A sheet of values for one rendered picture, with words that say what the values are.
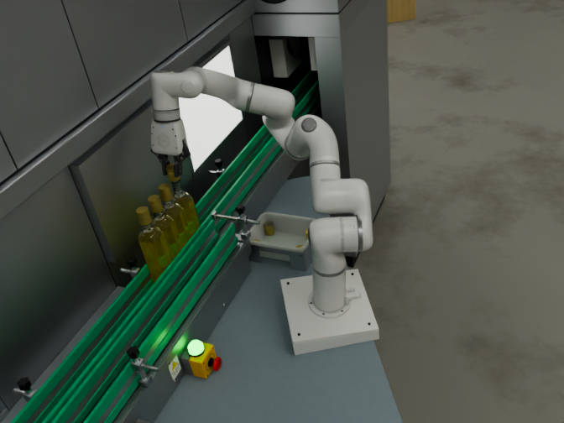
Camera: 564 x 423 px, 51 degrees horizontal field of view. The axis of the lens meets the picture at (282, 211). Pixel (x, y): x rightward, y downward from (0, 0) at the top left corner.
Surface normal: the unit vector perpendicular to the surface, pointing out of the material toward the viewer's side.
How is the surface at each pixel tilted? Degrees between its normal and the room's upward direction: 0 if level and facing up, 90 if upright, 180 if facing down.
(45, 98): 90
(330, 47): 90
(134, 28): 90
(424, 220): 0
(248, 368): 0
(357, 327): 5
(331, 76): 90
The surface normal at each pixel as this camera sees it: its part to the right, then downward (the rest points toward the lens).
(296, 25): -0.38, 0.58
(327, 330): -0.06, -0.78
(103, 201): 0.92, 0.13
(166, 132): -0.38, 0.33
